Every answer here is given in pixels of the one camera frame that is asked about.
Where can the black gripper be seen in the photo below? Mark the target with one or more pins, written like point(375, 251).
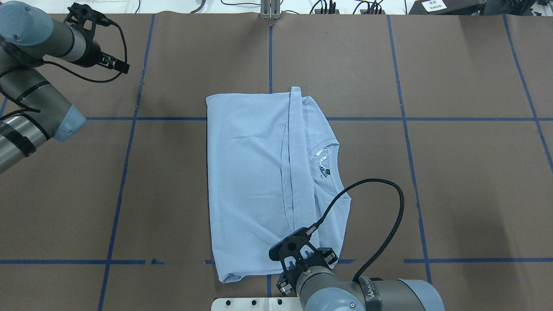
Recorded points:
point(91, 57)
point(284, 286)

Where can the light blue t-shirt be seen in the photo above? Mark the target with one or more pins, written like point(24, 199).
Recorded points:
point(263, 183)

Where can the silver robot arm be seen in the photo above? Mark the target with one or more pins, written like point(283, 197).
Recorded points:
point(28, 34)
point(324, 291)

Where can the blue tape line crosswise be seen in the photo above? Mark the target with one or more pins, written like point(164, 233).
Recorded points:
point(154, 261)
point(468, 119)

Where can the white shirt price tag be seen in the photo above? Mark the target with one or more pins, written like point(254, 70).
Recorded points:
point(321, 157)

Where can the blue tape line far lengthwise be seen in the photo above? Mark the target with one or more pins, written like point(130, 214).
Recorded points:
point(422, 232)

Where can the blue tape line near crosswise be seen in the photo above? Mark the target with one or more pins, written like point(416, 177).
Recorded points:
point(154, 261)

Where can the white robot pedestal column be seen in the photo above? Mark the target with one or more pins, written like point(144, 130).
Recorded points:
point(257, 304)

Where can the aluminium frame post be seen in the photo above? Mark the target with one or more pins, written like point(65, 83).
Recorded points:
point(270, 9)

